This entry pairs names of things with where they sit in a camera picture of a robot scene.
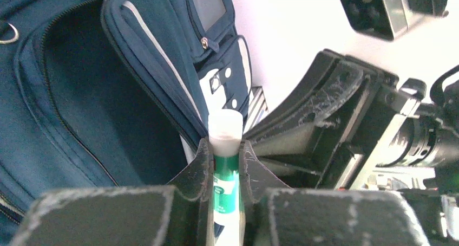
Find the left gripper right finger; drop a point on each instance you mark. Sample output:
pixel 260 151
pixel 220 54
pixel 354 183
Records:
pixel 277 214

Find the green white glue stick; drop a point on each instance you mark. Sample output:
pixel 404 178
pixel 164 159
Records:
pixel 225 135

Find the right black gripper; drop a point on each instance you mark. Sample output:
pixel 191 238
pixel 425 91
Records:
pixel 413 127

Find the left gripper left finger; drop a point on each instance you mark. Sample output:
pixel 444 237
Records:
pixel 178 213

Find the navy blue backpack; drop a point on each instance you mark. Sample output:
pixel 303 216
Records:
pixel 110 93

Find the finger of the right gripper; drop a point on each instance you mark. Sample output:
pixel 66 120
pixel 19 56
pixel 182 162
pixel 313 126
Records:
pixel 320 172

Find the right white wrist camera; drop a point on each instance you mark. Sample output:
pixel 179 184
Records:
pixel 389 19

